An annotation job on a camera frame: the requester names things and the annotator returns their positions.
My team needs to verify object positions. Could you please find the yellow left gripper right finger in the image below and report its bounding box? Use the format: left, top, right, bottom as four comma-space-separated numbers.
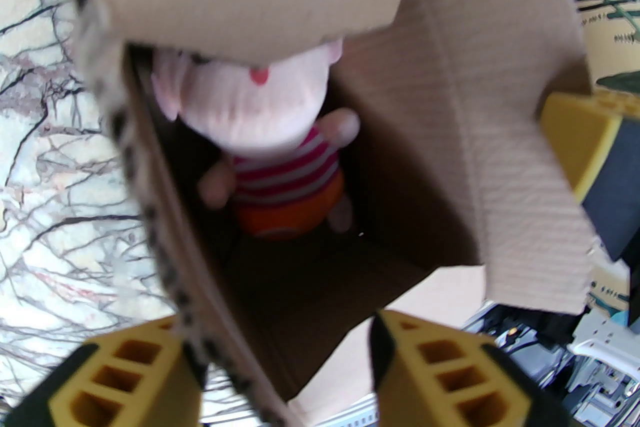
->
369, 309, 571, 427

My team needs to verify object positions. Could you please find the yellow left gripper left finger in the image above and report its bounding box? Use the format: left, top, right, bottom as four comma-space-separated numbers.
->
0, 314, 207, 427

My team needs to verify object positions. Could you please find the brown cardboard express box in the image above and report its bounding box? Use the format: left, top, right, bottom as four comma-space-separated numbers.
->
60, 0, 603, 427

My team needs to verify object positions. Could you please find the plush pig toy striped shirt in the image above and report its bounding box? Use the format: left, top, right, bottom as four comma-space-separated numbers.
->
150, 37, 362, 241

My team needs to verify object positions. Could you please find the white metal bracket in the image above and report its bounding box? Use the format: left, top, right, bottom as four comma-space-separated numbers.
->
570, 315, 640, 365

